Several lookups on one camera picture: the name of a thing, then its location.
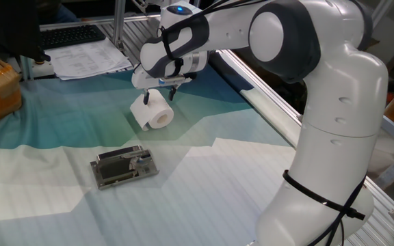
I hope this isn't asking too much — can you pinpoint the silver wrist camera blue cap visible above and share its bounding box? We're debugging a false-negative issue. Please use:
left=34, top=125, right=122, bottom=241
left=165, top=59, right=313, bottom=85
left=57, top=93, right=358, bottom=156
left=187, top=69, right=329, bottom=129
left=158, top=75, right=194, bottom=87

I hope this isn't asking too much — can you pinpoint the aluminium frame post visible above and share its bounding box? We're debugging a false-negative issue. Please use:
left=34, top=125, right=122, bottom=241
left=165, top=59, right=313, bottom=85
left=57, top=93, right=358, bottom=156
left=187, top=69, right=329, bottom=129
left=112, top=0, right=129, bottom=52

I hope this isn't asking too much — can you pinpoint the black monitor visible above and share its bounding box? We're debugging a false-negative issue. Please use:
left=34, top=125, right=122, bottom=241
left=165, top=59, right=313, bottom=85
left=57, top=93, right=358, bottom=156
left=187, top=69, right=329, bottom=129
left=0, top=0, right=53, bottom=64

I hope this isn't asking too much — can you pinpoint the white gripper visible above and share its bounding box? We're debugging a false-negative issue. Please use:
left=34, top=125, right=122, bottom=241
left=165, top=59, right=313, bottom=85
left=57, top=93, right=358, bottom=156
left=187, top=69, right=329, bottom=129
left=131, top=63, right=198, bottom=106

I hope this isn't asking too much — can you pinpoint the white paper stack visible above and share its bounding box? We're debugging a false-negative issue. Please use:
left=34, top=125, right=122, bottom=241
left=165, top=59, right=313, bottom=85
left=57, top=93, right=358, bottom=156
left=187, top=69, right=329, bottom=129
left=44, top=37, right=133, bottom=81

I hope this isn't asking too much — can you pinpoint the black cable strap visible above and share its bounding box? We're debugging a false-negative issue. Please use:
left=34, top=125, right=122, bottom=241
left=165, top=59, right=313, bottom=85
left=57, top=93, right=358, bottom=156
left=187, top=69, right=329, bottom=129
left=282, top=169, right=367, bottom=221

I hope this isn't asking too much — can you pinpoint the white toilet paper roll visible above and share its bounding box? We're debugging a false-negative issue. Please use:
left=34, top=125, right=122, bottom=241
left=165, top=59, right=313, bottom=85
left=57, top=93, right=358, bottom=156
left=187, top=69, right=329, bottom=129
left=129, top=88, right=175, bottom=133

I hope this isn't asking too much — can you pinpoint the chrome toilet paper holder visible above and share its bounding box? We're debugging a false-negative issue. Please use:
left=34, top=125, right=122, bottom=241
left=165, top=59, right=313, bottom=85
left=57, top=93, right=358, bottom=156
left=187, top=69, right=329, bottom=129
left=90, top=145, right=160, bottom=191

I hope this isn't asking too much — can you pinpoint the aluminium frame beam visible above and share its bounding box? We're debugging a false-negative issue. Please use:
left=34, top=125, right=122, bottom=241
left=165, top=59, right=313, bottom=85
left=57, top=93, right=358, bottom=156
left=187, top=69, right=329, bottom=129
left=39, top=13, right=162, bottom=32

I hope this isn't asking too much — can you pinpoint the black keyboard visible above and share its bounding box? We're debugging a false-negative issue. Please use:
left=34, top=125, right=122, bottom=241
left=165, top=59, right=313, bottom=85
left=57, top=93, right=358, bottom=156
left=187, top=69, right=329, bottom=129
left=39, top=24, right=107, bottom=51

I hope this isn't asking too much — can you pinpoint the aluminium table edge rail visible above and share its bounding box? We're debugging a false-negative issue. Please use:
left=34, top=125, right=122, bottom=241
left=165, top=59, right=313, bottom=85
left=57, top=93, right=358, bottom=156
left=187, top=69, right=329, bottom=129
left=217, top=49, right=394, bottom=246

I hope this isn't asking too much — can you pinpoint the blue green white tablecloth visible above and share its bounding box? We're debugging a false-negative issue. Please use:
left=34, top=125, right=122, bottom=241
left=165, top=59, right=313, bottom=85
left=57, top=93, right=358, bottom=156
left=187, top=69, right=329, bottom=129
left=0, top=51, right=304, bottom=246

